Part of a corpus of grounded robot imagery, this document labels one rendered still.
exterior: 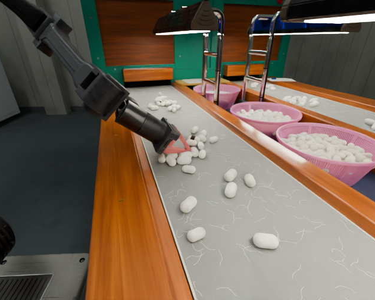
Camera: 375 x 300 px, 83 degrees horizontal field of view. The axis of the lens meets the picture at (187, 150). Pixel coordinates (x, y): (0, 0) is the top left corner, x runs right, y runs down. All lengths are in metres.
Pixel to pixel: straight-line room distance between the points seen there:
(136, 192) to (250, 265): 0.23
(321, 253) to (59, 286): 0.59
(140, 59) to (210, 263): 1.27
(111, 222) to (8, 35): 3.77
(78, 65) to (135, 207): 0.33
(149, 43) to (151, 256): 1.27
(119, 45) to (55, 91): 2.37
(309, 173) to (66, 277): 0.64
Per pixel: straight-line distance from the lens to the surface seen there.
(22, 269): 0.78
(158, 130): 0.49
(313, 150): 0.71
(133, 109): 0.48
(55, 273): 0.73
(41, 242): 1.54
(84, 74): 0.52
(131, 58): 1.43
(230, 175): 0.47
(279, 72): 1.88
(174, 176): 0.49
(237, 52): 1.65
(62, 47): 0.65
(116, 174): 0.48
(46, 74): 3.67
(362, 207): 0.48
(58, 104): 3.72
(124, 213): 0.38
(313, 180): 0.51
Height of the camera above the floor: 1.02
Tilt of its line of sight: 28 degrees down
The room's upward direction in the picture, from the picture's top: straight up
